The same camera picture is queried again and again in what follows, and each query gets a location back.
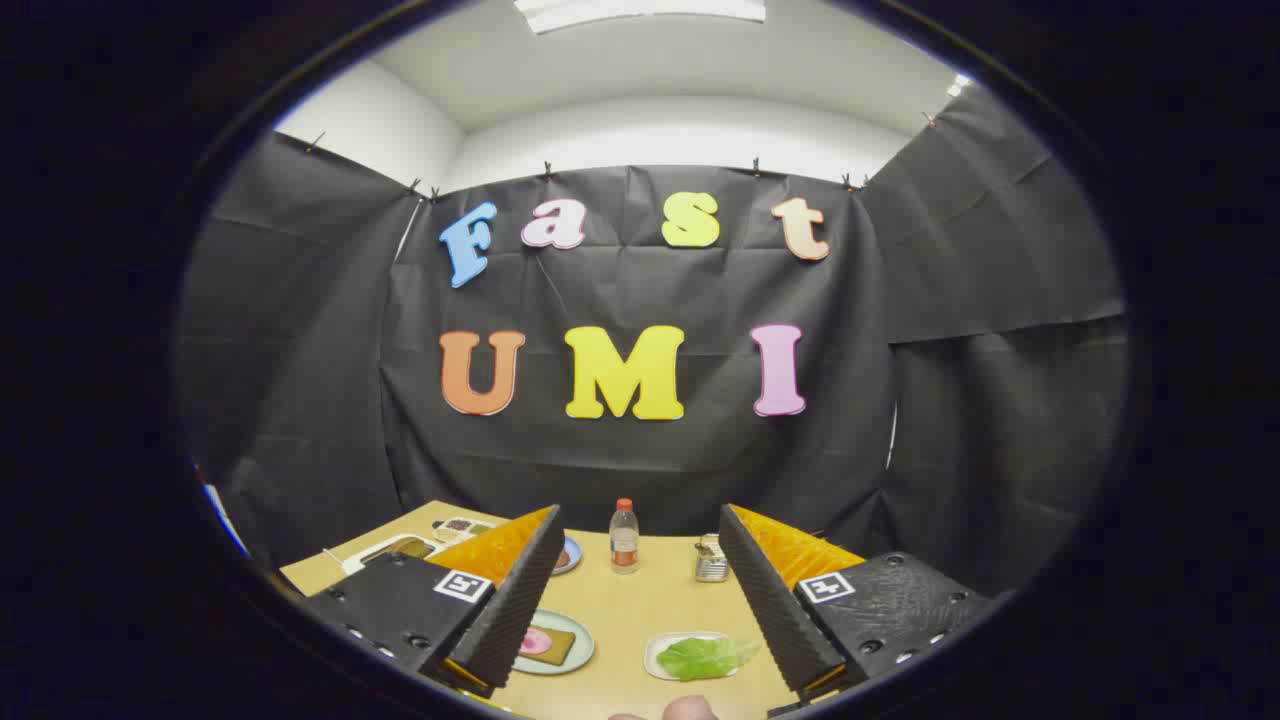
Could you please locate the brown toast slice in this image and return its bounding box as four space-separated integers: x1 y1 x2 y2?
522 627 577 668

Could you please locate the white seasoning tray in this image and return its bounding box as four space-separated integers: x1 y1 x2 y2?
432 516 501 543

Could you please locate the pale green round plate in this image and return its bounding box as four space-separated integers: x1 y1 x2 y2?
512 609 596 676

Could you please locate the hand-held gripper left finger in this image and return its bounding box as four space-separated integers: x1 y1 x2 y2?
300 505 566 699

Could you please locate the white square plate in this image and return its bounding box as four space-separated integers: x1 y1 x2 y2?
644 631 746 682

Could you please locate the clear water bottle red cap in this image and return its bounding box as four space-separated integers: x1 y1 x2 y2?
609 498 641 576

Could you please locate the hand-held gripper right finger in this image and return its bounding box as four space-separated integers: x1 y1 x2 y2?
718 503 1001 716

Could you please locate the green lettuce leaf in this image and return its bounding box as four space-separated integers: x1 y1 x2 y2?
656 637 761 682

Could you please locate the wire cutlery holder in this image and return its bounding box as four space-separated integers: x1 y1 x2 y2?
694 534 731 584

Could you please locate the white toaster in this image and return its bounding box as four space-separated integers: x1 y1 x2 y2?
340 534 441 576

